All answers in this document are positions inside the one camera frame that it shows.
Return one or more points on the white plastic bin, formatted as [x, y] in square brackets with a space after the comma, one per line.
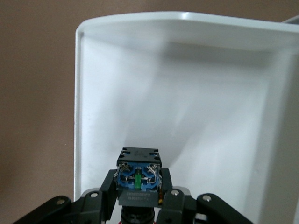
[187, 93]

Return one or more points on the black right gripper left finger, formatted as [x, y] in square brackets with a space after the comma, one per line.
[108, 186]

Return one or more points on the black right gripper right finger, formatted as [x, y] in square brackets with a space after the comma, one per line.
[167, 186]

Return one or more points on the red push button switch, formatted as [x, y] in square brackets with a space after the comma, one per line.
[137, 163]

